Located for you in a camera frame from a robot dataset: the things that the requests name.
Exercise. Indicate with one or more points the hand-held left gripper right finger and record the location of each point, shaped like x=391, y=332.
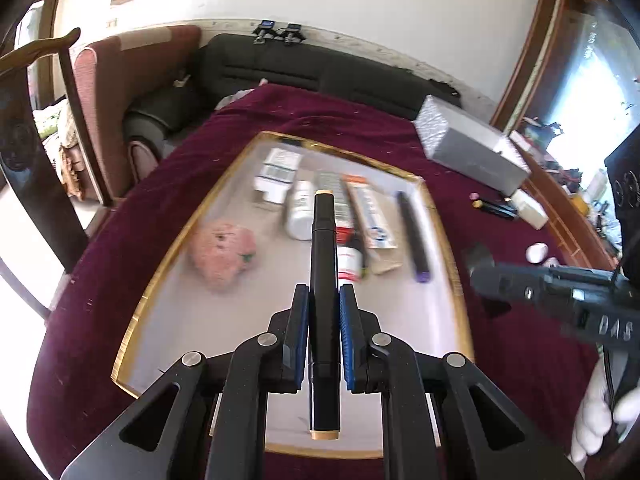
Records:
x=348, y=335

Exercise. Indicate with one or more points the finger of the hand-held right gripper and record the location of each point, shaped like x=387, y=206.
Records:
x=510, y=282

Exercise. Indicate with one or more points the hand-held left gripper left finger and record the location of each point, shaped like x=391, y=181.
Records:
x=301, y=330

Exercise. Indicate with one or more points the black marker with beige caps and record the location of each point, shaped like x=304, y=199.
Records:
x=322, y=260

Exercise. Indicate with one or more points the white tray with gold rim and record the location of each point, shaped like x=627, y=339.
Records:
x=225, y=335

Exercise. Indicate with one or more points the person's right hand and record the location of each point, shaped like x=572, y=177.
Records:
x=592, y=410

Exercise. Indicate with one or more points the small bottle with red label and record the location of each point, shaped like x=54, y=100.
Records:
x=350, y=260

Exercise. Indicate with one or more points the small white box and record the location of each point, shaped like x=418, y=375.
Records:
x=530, y=210

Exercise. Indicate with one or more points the wooden sideboard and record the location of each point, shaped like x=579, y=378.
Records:
x=565, y=230

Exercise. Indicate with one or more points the black marker with yellow cap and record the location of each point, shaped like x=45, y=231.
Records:
x=495, y=207

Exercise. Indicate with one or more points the beige paper packet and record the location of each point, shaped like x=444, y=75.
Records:
x=387, y=261

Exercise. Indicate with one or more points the pink plush toy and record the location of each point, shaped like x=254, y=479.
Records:
x=222, y=255

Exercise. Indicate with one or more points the black marker with purple cap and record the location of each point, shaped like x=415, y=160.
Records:
x=412, y=230

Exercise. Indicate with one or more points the white plastic bottle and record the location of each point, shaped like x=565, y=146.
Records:
x=300, y=210

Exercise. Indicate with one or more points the orange and white tube box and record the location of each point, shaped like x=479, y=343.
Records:
x=372, y=215

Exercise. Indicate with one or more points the assorted small sideboard items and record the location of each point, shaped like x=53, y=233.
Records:
x=595, y=185

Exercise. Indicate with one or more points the grey tube package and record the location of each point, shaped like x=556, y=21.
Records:
x=342, y=200

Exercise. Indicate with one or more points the grey rectangular box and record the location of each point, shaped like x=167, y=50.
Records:
x=465, y=150

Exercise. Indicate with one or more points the white medicine box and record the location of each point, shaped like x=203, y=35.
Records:
x=277, y=170

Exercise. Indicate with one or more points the dark red tablecloth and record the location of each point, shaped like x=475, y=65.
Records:
x=125, y=240

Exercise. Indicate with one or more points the white plastic bag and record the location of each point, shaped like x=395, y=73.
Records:
x=235, y=100

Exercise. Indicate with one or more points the black sofa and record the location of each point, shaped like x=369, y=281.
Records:
x=300, y=65

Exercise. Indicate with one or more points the pink armchair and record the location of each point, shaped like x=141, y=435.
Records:
x=115, y=110

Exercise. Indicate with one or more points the black and blue gadget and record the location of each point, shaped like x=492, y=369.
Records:
x=263, y=31
x=292, y=32

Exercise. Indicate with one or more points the patterned bedding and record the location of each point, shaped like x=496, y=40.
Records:
x=60, y=150

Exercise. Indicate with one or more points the dark wooden chair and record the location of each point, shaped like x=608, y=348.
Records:
x=30, y=170

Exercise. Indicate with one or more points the wooden door frame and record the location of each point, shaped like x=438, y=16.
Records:
x=525, y=60

